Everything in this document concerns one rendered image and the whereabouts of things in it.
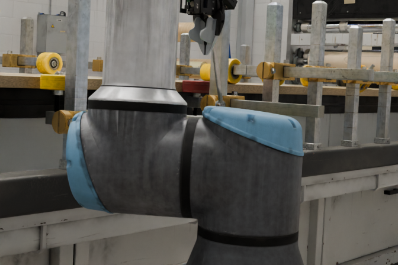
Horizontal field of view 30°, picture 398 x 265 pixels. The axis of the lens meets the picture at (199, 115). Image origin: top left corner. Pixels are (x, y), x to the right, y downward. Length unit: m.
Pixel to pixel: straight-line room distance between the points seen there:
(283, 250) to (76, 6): 0.79
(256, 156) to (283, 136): 0.05
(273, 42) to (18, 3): 8.14
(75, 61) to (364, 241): 2.03
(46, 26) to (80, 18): 8.51
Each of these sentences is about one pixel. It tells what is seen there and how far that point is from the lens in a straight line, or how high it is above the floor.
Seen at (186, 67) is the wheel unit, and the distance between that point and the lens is 3.53.
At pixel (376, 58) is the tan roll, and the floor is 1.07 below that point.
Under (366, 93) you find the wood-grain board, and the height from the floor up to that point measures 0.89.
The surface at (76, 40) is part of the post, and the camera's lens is 1.63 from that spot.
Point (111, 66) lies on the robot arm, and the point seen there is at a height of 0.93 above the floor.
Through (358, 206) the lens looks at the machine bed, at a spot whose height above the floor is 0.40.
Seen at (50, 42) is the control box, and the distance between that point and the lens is 10.16.
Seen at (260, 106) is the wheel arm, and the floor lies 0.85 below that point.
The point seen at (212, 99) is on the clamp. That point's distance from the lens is 1.97.
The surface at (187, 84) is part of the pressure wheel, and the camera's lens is 2.08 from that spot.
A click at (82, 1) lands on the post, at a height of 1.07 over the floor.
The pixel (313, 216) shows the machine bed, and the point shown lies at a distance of 2.93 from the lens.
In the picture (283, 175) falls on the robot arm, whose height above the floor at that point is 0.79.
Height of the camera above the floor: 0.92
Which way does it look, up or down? 3 degrees down
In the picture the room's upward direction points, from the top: 3 degrees clockwise
